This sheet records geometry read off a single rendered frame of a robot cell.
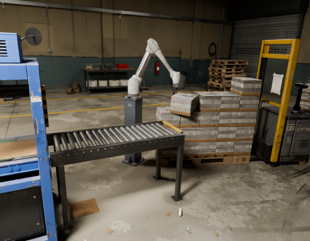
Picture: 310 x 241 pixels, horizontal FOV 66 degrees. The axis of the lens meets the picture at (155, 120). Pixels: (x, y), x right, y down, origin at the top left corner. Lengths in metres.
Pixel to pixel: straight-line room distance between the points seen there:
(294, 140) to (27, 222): 3.58
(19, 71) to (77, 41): 7.71
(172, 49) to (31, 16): 5.42
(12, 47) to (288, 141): 3.65
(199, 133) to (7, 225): 2.49
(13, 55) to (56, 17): 7.50
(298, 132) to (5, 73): 3.72
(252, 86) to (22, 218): 3.13
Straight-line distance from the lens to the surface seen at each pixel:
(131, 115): 3.41
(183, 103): 3.21
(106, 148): 2.28
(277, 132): 3.90
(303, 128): 4.19
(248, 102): 3.72
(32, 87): 1.84
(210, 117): 3.54
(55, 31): 9.41
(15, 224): 2.38
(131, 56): 10.02
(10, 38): 2.00
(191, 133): 3.51
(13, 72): 1.84
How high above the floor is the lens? 1.68
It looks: 17 degrees down
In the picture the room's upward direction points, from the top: 2 degrees clockwise
